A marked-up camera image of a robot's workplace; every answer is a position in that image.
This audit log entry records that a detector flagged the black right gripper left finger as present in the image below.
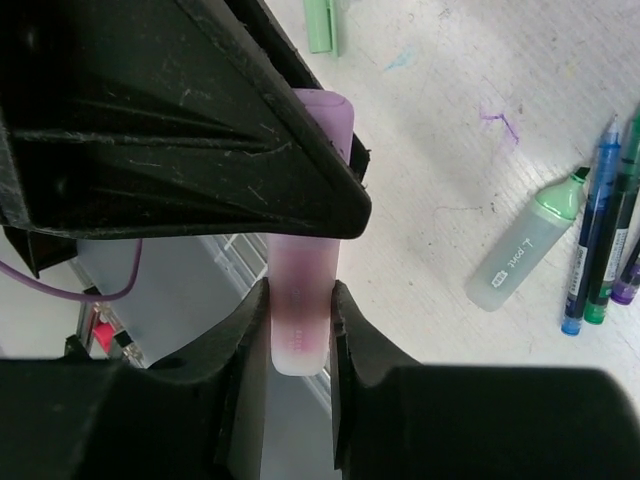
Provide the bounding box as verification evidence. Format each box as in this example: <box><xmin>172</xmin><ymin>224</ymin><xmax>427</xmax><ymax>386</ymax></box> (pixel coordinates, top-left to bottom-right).
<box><xmin>1</xmin><ymin>281</ymin><xmax>269</xmax><ymax>479</ymax></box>

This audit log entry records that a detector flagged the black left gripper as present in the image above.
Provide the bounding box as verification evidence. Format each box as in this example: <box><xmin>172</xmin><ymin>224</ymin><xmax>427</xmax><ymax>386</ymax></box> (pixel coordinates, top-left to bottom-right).
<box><xmin>1</xmin><ymin>220</ymin><xmax>78</xmax><ymax>279</ymax></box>

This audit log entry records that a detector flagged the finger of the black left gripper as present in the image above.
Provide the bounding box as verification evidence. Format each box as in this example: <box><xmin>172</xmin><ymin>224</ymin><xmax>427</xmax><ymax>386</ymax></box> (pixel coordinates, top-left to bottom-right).
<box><xmin>226</xmin><ymin>1</ymin><xmax>344</xmax><ymax>186</ymax></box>
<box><xmin>1</xmin><ymin>1</ymin><xmax>371</xmax><ymax>239</ymax></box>

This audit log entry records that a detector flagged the green highlighter cap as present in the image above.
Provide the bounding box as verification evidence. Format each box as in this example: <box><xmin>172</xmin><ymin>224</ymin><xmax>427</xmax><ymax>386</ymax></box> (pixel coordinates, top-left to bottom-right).
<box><xmin>302</xmin><ymin>0</ymin><xmax>341</xmax><ymax>57</ymax></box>

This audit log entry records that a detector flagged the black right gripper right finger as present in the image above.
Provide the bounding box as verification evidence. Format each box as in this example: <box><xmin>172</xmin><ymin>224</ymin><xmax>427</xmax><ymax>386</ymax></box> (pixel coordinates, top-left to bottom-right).
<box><xmin>330</xmin><ymin>283</ymin><xmax>639</xmax><ymax>479</ymax></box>

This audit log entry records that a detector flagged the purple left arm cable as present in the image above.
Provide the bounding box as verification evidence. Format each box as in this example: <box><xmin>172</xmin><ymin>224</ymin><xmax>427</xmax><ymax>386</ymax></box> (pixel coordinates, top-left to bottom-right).
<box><xmin>0</xmin><ymin>238</ymin><xmax>144</xmax><ymax>302</ymax></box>

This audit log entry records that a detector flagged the green highlighter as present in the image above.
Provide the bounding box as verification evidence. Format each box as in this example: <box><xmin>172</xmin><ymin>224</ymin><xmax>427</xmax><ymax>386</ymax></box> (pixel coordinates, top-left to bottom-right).
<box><xmin>466</xmin><ymin>166</ymin><xmax>590</xmax><ymax>312</ymax></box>

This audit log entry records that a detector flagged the green thin pen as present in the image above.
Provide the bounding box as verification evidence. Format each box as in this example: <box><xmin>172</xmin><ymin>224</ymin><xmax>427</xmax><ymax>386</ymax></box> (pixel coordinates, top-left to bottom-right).
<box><xmin>583</xmin><ymin>111</ymin><xmax>639</xmax><ymax>325</ymax></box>

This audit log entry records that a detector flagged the purple thin pen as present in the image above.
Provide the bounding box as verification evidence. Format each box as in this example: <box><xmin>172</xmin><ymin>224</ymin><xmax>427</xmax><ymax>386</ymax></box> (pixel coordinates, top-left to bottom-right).
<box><xmin>611</xmin><ymin>251</ymin><xmax>639</xmax><ymax>305</ymax></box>

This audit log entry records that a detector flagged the blue thin pen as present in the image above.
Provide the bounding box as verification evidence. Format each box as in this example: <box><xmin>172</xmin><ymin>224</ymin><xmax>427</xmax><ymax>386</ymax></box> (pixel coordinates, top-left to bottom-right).
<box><xmin>561</xmin><ymin>114</ymin><xmax>621</xmax><ymax>336</ymax></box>

